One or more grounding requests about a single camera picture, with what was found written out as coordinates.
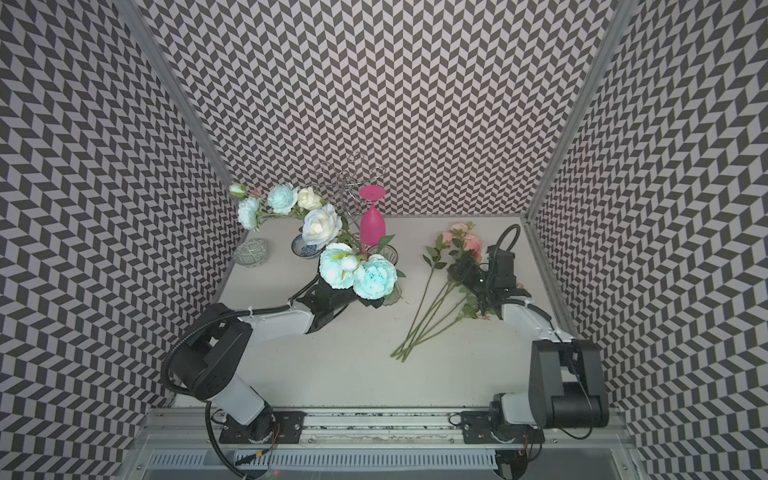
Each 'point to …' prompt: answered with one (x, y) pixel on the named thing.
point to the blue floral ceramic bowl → (302, 249)
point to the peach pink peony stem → (468, 310)
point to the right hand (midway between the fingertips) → (457, 276)
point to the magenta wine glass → (373, 226)
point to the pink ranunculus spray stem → (443, 302)
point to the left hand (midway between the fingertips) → (381, 279)
